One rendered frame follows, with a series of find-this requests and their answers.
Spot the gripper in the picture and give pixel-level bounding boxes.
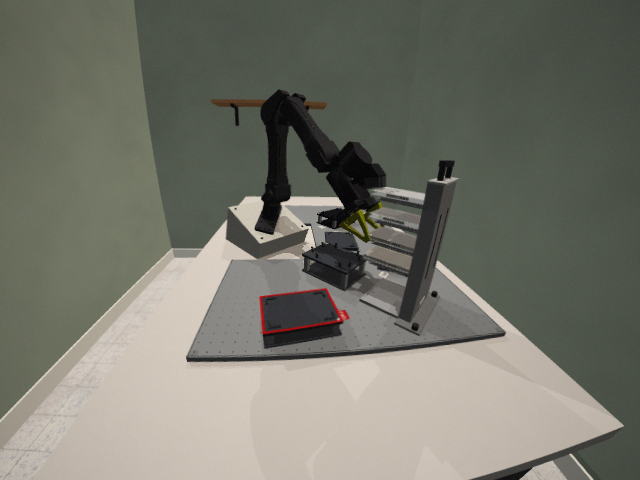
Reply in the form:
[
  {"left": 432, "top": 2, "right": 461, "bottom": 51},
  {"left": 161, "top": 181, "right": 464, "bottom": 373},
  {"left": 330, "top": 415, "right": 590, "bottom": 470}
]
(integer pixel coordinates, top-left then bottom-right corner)
[{"left": 336, "top": 183, "right": 382, "bottom": 243}]

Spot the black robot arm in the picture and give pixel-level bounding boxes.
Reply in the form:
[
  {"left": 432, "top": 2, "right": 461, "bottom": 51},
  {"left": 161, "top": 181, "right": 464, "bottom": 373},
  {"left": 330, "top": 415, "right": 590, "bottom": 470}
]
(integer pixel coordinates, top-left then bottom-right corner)
[{"left": 254, "top": 90, "right": 386, "bottom": 235}]

